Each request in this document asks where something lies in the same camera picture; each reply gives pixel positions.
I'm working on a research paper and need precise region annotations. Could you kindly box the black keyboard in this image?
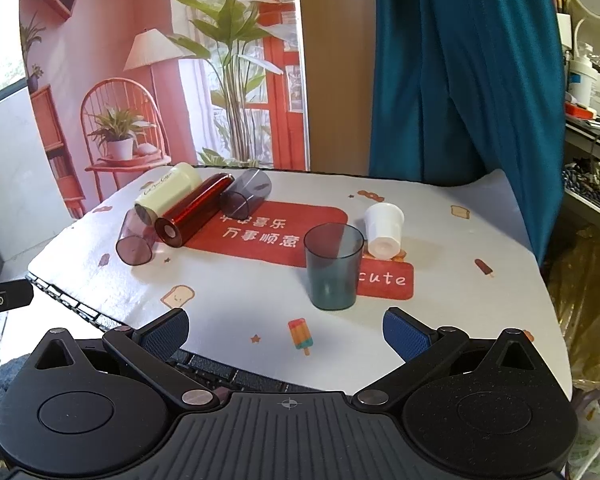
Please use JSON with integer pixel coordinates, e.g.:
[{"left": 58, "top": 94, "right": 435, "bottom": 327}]
[{"left": 30, "top": 270, "right": 321, "bottom": 394}]

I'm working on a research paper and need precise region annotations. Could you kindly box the teal cloth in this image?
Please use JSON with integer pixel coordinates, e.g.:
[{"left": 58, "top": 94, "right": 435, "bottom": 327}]
[{"left": 369, "top": 0, "right": 564, "bottom": 267}]

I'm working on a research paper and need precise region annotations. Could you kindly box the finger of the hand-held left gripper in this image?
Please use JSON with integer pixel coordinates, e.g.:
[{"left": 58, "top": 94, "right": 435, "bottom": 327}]
[{"left": 0, "top": 282, "right": 34, "bottom": 334}]

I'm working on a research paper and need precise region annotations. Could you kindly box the white plastic bag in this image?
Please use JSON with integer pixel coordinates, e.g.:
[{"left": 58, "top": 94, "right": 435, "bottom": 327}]
[{"left": 566, "top": 385, "right": 600, "bottom": 480}]

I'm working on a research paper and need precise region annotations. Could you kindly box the yellow plastic bag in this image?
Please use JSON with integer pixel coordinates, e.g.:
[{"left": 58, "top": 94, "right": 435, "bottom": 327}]
[{"left": 547, "top": 226, "right": 600, "bottom": 392}]

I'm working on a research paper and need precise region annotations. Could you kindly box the teal translucent cup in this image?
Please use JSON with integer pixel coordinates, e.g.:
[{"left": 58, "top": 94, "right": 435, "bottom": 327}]
[{"left": 303, "top": 223, "right": 366, "bottom": 311}]

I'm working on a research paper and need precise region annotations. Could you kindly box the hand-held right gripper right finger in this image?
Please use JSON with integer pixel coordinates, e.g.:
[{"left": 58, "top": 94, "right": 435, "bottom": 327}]
[{"left": 352, "top": 306, "right": 538, "bottom": 407}]

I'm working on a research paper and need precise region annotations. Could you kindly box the cream cup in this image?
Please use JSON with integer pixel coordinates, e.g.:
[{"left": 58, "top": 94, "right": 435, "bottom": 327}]
[{"left": 133, "top": 162, "right": 204, "bottom": 224}]

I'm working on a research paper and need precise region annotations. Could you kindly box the grey translucent cup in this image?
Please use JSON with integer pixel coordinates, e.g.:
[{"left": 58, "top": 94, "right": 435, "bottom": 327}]
[{"left": 219, "top": 169, "right": 273, "bottom": 221}]

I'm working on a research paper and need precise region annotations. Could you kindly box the purple translucent cup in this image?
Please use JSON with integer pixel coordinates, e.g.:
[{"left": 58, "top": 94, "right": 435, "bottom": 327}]
[{"left": 115, "top": 208, "right": 156, "bottom": 266}]

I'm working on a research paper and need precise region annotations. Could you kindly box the white shelf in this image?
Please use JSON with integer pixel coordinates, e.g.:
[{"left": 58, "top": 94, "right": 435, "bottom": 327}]
[{"left": 561, "top": 122, "right": 600, "bottom": 243}]

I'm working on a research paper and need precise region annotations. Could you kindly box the white cup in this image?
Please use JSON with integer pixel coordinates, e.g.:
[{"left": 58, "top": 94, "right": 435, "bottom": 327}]
[{"left": 364, "top": 202, "right": 406, "bottom": 260}]

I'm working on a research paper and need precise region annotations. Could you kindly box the red translucent cup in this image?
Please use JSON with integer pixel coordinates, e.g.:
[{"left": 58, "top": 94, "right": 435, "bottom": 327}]
[{"left": 154, "top": 172, "right": 236, "bottom": 248}]

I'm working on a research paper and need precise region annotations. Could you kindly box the white printed table mat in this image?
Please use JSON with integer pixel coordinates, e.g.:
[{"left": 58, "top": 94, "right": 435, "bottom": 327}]
[{"left": 27, "top": 162, "right": 574, "bottom": 397}]

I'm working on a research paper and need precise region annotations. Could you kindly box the wall poster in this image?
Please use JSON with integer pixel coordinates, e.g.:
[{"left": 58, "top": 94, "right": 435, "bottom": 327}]
[{"left": 20, "top": 0, "right": 312, "bottom": 221}]

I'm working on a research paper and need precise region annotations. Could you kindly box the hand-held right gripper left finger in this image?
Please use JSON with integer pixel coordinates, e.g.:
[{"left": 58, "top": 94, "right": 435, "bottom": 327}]
[{"left": 30, "top": 308, "right": 222, "bottom": 408}]

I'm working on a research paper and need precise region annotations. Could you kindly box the white pump bottle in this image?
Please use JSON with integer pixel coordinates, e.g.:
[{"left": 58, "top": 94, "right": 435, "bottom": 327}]
[{"left": 568, "top": 42, "right": 600, "bottom": 107}]

